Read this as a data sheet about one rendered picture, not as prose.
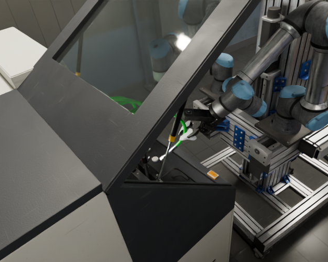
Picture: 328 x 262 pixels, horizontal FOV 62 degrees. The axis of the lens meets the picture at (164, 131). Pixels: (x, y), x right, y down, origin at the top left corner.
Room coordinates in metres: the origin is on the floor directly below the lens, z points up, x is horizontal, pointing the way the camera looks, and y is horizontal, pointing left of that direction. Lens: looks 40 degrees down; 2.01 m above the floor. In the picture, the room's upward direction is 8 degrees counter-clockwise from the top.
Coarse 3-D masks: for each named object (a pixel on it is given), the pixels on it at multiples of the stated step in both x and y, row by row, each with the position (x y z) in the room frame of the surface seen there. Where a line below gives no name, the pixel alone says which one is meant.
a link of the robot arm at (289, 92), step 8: (288, 88) 1.09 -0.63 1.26; (296, 88) 1.07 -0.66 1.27; (304, 88) 1.06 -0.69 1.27; (280, 96) 1.07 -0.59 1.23; (288, 96) 1.03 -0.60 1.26; (296, 96) 1.02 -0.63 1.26; (280, 104) 1.06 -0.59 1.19; (288, 104) 1.02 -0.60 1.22; (280, 112) 1.05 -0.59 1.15; (288, 112) 1.01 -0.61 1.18
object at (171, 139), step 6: (180, 108) 0.64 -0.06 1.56; (180, 114) 0.63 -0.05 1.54; (174, 120) 0.63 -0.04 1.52; (180, 120) 0.63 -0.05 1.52; (174, 126) 0.62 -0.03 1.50; (174, 132) 0.62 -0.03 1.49; (174, 138) 0.62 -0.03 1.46; (168, 150) 0.61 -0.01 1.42; (162, 168) 0.59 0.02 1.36; (156, 180) 0.59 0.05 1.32
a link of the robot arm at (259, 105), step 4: (256, 96) 0.86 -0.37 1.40; (252, 100) 0.83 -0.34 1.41; (256, 100) 0.84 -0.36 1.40; (260, 100) 0.85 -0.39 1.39; (252, 104) 0.82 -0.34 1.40; (256, 104) 0.83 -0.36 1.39; (260, 104) 0.84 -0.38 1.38; (264, 104) 0.85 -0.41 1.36; (248, 108) 0.82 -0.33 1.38; (252, 108) 0.82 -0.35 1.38; (256, 108) 0.83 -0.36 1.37; (260, 108) 0.83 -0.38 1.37; (264, 108) 0.84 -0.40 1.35; (248, 112) 0.83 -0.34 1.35; (252, 112) 0.83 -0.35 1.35; (256, 112) 0.83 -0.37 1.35; (260, 112) 0.83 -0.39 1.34; (256, 116) 0.84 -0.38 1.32
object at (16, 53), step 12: (0, 36) 1.55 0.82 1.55; (12, 36) 1.52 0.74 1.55; (24, 36) 1.50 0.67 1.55; (0, 48) 1.36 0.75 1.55; (12, 48) 1.34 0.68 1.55; (24, 48) 1.32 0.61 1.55; (36, 48) 1.29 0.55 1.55; (0, 60) 1.21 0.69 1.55; (12, 60) 1.19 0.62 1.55; (24, 60) 1.17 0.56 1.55; (36, 60) 1.15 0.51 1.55; (0, 72) 1.24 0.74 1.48; (12, 72) 1.06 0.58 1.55; (24, 72) 1.05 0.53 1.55; (12, 84) 1.05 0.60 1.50
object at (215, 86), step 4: (232, 76) 1.49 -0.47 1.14; (216, 80) 1.49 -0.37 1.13; (220, 80) 1.47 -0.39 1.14; (224, 80) 1.46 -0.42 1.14; (212, 84) 1.52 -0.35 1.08; (216, 84) 1.48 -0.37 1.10; (220, 84) 1.46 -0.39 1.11; (212, 88) 1.50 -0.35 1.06; (216, 88) 1.47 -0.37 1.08; (220, 88) 1.46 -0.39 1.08; (212, 92) 1.49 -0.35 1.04; (216, 92) 1.47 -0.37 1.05; (220, 92) 1.45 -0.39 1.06
